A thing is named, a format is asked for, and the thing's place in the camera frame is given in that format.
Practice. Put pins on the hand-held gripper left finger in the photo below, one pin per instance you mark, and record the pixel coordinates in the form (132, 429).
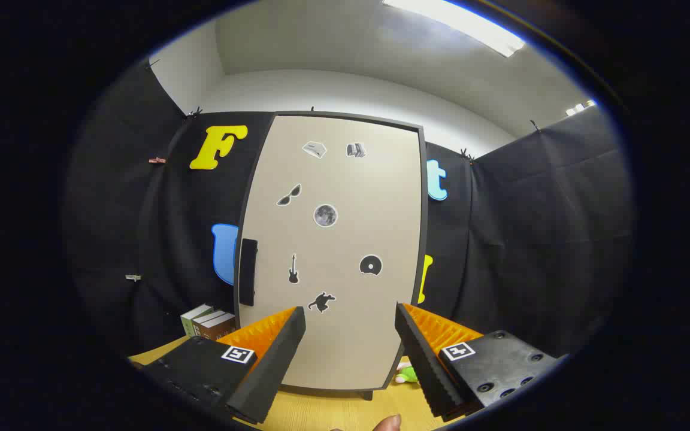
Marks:
(273, 371)

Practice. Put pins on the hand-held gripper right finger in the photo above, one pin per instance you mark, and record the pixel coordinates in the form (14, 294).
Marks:
(426, 365)

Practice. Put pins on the green and white plush toy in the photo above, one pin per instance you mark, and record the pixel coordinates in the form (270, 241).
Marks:
(408, 376)

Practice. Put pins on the brown book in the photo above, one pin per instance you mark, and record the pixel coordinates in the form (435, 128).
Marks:
(206, 320)
(220, 327)

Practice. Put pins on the green book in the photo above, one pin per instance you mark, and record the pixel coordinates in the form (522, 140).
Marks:
(192, 316)

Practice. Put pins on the black backdrop cloth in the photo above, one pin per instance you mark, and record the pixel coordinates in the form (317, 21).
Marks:
(530, 239)

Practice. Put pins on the small ceiling light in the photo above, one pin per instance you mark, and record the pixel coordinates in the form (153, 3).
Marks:
(578, 109)

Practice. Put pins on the long ceiling light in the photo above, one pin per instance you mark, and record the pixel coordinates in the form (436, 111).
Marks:
(459, 21)

